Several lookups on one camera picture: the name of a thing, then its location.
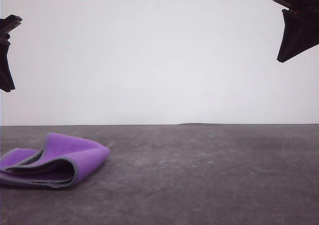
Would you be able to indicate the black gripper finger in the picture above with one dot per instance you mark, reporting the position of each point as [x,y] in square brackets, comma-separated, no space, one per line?
[4,65]
[299,33]

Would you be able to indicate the purple towel with grey hem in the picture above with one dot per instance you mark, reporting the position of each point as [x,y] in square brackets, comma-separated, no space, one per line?
[79,150]

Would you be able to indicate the grey table cloth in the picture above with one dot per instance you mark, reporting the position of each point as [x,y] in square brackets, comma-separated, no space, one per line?
[199,180]

